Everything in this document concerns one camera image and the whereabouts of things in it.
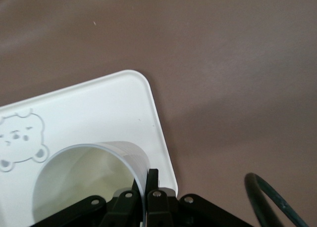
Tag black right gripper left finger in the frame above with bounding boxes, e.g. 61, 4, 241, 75
99, 179, 144, 227

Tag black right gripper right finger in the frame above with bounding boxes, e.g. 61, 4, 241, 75
146, 168, 179, 227

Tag cream bear print tray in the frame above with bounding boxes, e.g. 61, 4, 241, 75
0, 69, 179, 227

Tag white plastic cup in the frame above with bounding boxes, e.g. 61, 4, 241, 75
31, 140, 152, 227

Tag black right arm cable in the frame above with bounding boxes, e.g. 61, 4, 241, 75
244, 172, 317, 227

